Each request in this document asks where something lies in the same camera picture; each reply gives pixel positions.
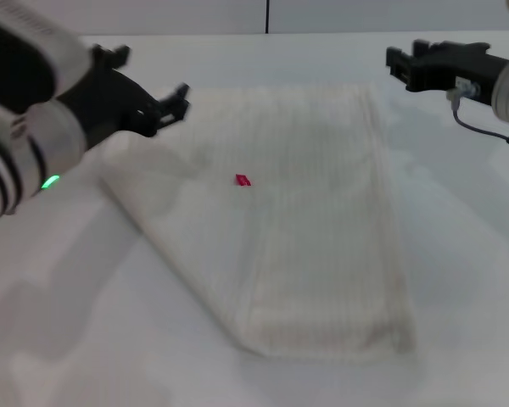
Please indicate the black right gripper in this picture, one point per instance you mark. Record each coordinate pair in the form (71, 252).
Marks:
(445, 68)

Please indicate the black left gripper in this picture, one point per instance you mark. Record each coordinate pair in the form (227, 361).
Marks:
(110, 106)

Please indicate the white ribbed towel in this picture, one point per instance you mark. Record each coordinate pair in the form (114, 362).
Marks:
(301, 212)

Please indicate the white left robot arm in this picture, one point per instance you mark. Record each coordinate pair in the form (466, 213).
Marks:
(29, 144)

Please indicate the red towel tag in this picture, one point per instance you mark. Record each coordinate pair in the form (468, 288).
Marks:
(243, 180)

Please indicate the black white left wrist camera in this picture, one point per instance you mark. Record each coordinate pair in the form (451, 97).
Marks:
(12, 63)

